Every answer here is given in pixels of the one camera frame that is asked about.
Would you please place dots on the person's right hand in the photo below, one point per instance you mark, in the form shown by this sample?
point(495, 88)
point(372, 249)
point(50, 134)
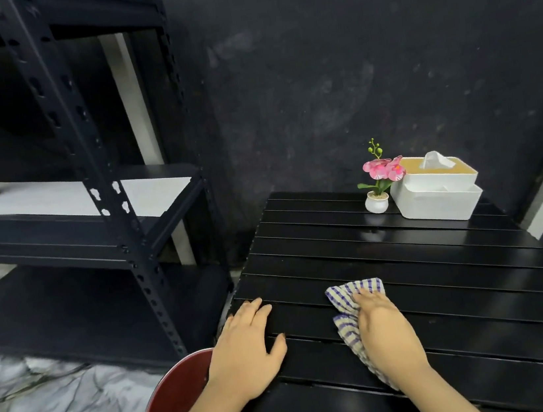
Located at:
point(389, 342)

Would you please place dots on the person's left hand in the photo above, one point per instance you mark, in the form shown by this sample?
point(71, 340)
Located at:
point(244, 356)

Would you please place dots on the person's left middle finger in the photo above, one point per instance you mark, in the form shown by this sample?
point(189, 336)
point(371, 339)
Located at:
point(251, 310)

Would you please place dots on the person's left thumb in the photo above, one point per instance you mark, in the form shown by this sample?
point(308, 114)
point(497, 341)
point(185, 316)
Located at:
point(278, 348)

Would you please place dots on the person's right fingers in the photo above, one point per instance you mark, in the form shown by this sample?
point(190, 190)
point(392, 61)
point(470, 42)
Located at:
point(367, 299)

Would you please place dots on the blue striped white cloth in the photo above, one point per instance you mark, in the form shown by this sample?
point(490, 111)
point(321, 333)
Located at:
point(344, 303)

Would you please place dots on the person's right forearm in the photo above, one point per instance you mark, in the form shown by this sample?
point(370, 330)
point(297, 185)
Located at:
point(439, 401)

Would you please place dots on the dark red round chair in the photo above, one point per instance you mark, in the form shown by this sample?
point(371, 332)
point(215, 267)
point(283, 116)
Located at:
point(177, 400)

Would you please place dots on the white tissue box wooden lid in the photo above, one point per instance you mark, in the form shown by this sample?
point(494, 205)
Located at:
point(437, 194)

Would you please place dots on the pink flower in white pot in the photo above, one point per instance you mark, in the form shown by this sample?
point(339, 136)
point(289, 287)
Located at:
point(380, 171)

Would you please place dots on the white tissue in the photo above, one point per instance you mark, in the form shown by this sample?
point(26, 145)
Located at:
point(436, 160)

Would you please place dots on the black metal shelving rack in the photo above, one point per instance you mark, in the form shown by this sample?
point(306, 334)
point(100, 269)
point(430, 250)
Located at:
point(90, 152)

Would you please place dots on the white shelf board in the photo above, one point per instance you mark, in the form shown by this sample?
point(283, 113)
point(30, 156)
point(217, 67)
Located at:
point(51, 200)

